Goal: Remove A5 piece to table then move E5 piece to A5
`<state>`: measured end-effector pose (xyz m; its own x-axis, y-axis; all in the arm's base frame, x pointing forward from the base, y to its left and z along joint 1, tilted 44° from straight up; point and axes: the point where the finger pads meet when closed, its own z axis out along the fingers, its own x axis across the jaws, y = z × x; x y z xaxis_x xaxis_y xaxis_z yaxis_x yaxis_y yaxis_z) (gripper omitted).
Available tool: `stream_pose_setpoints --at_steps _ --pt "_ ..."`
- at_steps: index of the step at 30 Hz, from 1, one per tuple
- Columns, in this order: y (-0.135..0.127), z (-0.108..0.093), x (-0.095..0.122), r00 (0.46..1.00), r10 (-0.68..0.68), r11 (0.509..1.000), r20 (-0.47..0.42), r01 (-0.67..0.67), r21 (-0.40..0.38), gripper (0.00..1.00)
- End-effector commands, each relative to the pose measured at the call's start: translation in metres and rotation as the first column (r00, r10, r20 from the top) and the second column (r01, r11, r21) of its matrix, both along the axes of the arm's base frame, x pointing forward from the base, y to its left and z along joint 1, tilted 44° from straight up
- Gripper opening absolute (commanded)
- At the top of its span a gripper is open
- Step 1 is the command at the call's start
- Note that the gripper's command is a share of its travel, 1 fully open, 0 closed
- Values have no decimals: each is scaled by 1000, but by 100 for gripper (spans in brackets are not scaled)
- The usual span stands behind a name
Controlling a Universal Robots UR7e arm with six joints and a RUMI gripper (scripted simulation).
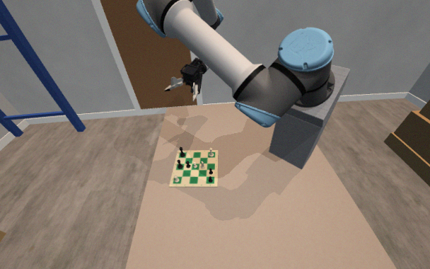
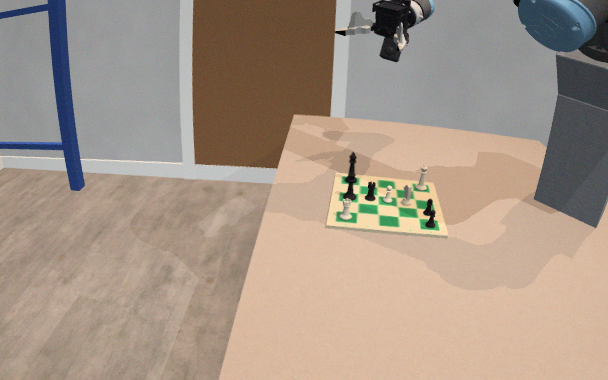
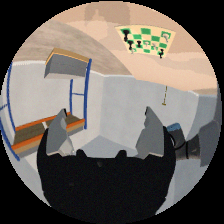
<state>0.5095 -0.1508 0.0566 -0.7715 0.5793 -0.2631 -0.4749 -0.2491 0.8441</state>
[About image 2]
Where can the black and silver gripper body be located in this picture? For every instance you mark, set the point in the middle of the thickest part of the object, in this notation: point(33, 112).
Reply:
point(388, 14)

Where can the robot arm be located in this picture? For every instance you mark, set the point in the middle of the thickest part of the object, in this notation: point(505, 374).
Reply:
point(560, 25)

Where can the white rook chess piece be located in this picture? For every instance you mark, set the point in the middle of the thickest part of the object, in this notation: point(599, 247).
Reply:
point(345, 215)

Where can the green and cream chessboard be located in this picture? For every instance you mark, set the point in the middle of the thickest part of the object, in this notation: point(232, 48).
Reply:
point(389, 218)

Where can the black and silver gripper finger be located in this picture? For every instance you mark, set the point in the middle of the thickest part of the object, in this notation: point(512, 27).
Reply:
point(399, 36)
point(357, 25)

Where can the white pawn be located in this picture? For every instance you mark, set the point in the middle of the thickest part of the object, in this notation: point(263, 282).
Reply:
point(387, 198)

